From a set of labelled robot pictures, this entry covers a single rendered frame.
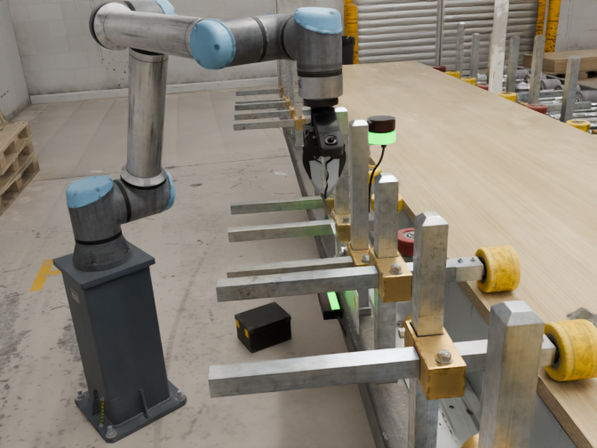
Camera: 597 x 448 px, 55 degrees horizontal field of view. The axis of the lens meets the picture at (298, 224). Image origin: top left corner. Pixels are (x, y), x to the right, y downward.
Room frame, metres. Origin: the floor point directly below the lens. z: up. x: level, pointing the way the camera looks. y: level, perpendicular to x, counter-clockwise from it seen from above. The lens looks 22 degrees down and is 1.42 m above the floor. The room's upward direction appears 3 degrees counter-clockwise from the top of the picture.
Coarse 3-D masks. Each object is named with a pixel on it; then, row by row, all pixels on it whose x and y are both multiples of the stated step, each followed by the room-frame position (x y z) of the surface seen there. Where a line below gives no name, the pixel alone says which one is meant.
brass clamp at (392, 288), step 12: (372, 252) 0.94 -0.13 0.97; (372, 264) 0.93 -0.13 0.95; (384, 264) 0.90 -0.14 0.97; (384, 276) 0.85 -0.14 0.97; (396, 276) 0.85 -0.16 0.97; (408, 276) 0.85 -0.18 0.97; (384, 288) 0.85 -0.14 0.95; (396, 288) 0.85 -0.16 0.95; (408, 288) 0.85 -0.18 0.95; (384, 300) 0.85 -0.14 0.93; (396, 300) 0.85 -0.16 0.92
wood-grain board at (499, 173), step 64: (384, 64) 4.00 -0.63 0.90; (448, 128) 2.13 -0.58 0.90; (512, 128) 2.08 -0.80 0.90; (576, 128) 2.03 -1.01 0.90; (448, 192) 1.43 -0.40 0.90; (512, 192) 1.41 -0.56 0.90; (576, 192) 1.38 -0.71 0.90; (448, 256) 1.06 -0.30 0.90; (576, 256) 1.03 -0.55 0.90; (576, 384) 0.64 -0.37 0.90
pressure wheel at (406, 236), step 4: (404, 228) 1.19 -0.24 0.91; (408, 228) 1.19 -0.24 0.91; (412, 228) 1.19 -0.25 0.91; (400, 232) 1.17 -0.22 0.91; (404, 232) 1.18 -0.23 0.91; (408, 232) 1.18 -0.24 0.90; (412, 232) 1.16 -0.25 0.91; (400, 236) 1.15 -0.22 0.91; (404, 236) 1.15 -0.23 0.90; (408, 236) 1.16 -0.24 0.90; (412, 236) 1.15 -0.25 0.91; (400, 240) 1.14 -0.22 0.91; (404, 240) 1.13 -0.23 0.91; (408, 240) 1.13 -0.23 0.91; (412, 240) 1.13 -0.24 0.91; (400, 244) 1.14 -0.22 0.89; (404, 244) 1.13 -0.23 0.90; (408, 244) 1.12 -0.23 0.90; (412, 244) 1.12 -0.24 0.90; (400, 248) 1.14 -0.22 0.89; (404, 248) 1.13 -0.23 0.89; (408, 248) 1.12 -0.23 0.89; (412, 248) 1.12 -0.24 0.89; (400, 252) 1.14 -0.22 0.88; (404, 252) 1.13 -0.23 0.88; (408, 252) 1.12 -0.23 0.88; (412, 252) 1.12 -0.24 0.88
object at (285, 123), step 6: (270, 120) 2.65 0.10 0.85; (276, 120) 2.64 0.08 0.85; (282, 120) 2.64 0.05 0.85; (288, 120) 2.63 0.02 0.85; (306, 120) 2.63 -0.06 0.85; (234, 126) 2.61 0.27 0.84; (240, 126) 2.61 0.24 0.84; (246, 126) 2.61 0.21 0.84; (252, 126) 2.62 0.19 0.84; (258, 126) 2.62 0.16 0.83; (264, 126) 2.62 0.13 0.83; (270, 126) 2.62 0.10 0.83; (276, 126) 2.62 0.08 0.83; (282, 126) 2.63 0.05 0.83; (288, 126) 2.63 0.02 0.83
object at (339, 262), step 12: (252, 264) 1.15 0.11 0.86; (264, 264) 1.14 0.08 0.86; (276, 264) 1.14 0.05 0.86; (288, 264) 1.14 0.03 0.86; (300, 264) 1.13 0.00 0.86; (312, 264) 1.13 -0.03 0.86; (324, 264) 1.13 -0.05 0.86; (336, 264) 1.13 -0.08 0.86; (348, 264) 1.13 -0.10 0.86; (228, 276) 1.11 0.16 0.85; (240, 276) 1.12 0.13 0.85
